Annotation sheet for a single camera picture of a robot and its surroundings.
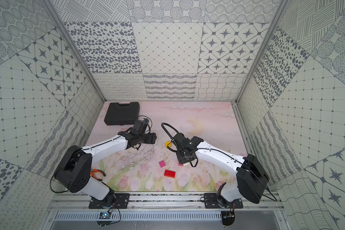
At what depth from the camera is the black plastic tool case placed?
41.7 inches

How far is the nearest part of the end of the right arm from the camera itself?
58 centimetres

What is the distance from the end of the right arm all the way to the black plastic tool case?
491 mm
